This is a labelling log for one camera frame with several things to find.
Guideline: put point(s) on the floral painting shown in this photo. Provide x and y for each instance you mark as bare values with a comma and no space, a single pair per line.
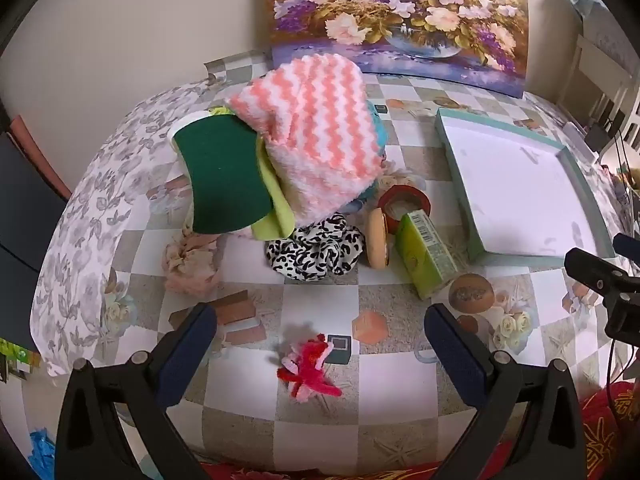
400,20

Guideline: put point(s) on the tan round cookie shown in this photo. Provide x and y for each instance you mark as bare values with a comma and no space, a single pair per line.
376,240

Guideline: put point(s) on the black white patterned scrunchie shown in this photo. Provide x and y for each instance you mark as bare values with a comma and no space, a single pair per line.
312,250

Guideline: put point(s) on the beige pink scrunchie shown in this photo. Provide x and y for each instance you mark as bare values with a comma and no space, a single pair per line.
190,265

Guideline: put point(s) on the cream scrunchie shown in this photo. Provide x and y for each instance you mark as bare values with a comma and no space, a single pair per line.
400,177

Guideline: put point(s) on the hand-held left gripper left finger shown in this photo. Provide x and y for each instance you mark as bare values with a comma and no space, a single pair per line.
185,355

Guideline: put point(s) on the red patterned cloth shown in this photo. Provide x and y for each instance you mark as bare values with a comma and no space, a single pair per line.
610,435

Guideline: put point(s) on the dark cabinet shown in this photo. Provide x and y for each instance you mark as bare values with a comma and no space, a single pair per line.
25,220

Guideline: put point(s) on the teal cloth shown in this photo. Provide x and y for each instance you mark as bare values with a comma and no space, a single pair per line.
580,2

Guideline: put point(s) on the red tape roll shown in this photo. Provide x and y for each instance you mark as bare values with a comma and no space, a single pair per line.
417,197

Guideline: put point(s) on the grey floral tablecloth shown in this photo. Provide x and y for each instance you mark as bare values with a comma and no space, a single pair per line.
90,210

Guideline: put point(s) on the green tissue packet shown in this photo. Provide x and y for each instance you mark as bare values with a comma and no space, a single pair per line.
425,255

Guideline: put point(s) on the blue glove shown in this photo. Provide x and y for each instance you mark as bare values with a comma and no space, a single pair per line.
42,452

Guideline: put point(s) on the colourful packets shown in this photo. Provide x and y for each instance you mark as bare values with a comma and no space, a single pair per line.
20,357

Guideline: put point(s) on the yellow sponge with green pad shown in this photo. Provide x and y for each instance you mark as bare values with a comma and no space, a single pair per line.
225,180

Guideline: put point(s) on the checkered tablecloth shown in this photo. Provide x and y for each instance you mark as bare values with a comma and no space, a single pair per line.
320,305

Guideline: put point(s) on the teal tray with white inside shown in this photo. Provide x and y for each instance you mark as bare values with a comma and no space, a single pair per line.
515,185

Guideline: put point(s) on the pink white striped fluffy cloth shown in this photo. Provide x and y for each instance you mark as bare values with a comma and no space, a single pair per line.
315,130

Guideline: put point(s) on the white shelf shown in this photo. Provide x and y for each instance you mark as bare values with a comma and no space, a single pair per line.
600,70

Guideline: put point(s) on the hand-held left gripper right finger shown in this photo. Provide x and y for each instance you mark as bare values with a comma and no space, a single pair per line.
457,355

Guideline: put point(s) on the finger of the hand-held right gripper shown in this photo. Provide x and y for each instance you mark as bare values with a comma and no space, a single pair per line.
595,267
627,246

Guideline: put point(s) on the teal container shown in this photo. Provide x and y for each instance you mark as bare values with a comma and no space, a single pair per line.
377,132

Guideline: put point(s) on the red pink pipe cleaner flower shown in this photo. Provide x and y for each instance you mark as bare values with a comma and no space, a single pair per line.
307,365

